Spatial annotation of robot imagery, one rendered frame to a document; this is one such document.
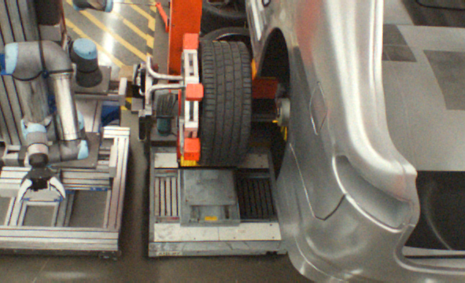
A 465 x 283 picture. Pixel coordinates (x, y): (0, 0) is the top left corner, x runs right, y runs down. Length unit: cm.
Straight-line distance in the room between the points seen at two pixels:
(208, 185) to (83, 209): 75
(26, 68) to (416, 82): 195
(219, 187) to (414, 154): 116
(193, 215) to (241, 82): 99
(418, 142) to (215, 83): 107
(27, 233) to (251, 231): 128
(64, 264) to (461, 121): 231
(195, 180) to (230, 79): 94
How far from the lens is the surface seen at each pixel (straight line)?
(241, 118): 248
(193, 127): 250
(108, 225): 304
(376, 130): 172
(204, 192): 317
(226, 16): 397
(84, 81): 287
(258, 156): 359
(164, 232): 318
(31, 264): 324
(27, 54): 214
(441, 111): 293
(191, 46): 274
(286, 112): 274
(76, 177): 269
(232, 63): 254
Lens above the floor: 282
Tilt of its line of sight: 49 degrees down
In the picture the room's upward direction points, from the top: 11 degrees clockwise
